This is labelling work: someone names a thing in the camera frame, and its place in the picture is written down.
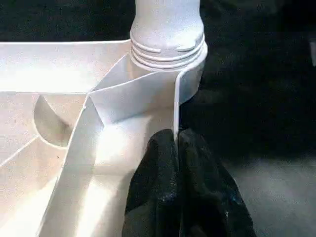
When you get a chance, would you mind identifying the white plastic table leg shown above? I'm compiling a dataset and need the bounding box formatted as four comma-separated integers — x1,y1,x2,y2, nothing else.
129,0,205,70

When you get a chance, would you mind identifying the white plastic table top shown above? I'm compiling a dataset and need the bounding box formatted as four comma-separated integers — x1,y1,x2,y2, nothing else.
0,39,208,237

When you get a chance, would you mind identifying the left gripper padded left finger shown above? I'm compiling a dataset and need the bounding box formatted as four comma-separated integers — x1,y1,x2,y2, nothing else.
121,129,182,237

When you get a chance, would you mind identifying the black plastic mat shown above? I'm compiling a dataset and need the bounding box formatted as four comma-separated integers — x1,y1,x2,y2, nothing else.
0,0,316,237

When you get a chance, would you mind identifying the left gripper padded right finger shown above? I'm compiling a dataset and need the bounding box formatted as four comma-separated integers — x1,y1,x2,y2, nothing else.
178,127,256,237

